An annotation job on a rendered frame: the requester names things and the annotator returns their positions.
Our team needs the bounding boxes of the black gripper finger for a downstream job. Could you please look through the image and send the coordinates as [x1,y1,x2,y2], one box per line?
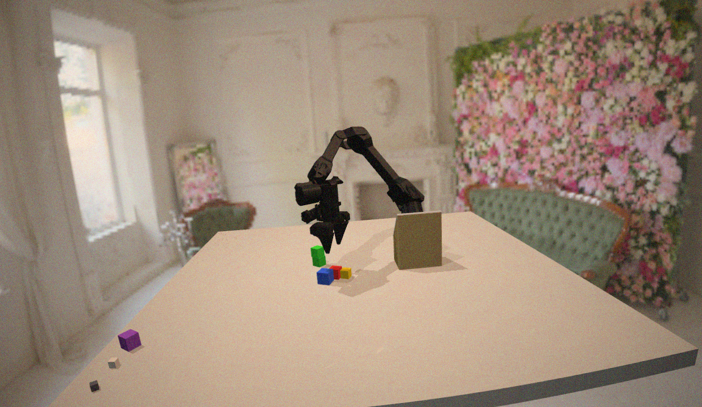
[333,221,348,245]
[313,232,334,254]

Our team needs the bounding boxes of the purple cube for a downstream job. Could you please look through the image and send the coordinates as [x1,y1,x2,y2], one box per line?
[118,329,141,352]

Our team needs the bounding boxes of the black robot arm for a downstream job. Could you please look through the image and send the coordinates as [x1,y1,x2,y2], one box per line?
[294,127,424,224]

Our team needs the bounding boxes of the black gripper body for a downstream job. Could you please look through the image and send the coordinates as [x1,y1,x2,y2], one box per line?
[309,200,350,235]

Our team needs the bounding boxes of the blue block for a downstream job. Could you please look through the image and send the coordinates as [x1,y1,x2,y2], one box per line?
[316,268,334,285]

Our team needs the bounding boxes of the red block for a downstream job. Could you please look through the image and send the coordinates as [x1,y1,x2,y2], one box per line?
[330,265,342,280]

